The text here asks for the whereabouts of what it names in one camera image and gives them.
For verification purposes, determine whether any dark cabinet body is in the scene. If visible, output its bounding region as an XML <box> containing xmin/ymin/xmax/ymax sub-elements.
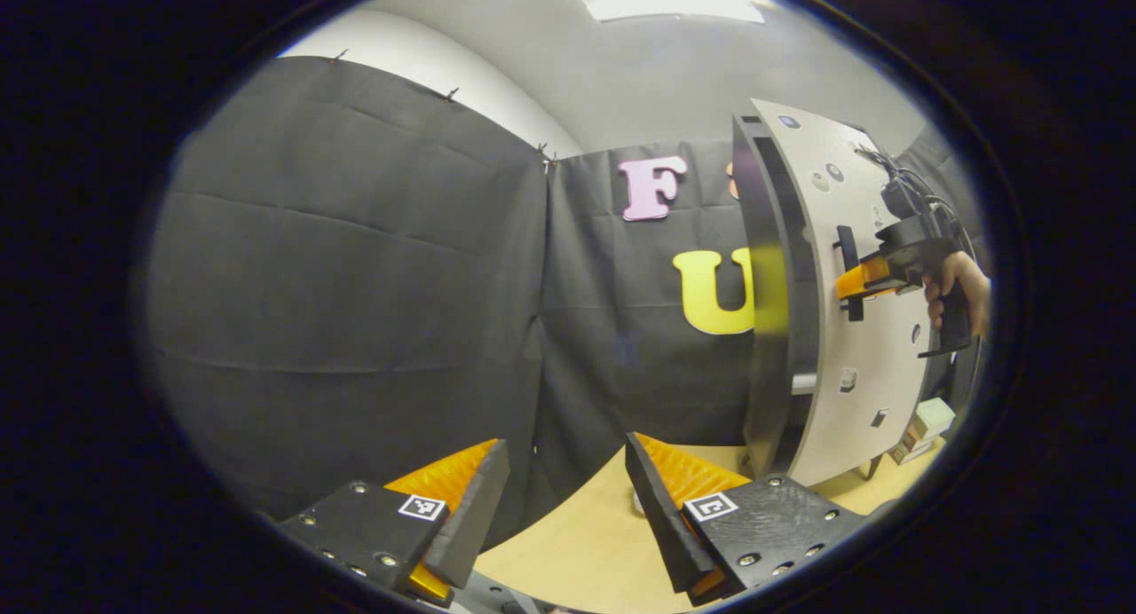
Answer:
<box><xmin>730</xmin><ymin>114</ymin><xmax>822</xmax><ymax>480</ymax></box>

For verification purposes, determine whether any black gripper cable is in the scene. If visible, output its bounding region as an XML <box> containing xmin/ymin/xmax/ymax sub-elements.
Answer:
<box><xmin>854</xmin><ymin>144</ymin><xmax>964</xmax><ymax>242</ymax></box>

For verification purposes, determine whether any grey cabinet door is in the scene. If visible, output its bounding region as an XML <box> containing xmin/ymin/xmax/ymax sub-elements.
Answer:
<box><xmin>751</xmin><ymin>98</ymin><xmax>943</xmax><ymax>488</ymax></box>

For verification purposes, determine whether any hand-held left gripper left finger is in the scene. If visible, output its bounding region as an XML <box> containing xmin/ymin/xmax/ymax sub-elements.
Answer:
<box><xmin>277</xmin><ymin>438</ymin><xmax>512</xmax><ymax>608</ymax></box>

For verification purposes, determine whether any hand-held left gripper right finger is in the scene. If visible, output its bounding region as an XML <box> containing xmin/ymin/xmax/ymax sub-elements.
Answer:
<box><xmin>624</xmin><ymin>432</ymin><xmax>875</xmax><ymax>608</ymax></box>

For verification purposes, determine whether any brown book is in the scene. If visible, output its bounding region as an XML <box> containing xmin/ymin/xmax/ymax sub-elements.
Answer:
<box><xmin>890</xmin><ymin>423</ymin><xmax>935</xmax><ymax>466</ymax></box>

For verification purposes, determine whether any black backdrop cloth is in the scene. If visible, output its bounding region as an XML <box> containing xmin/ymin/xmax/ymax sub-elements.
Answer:
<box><xmin>146</xmin><ymin>55</ymin><xmax>982</xmax><ymax>548</ymax></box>

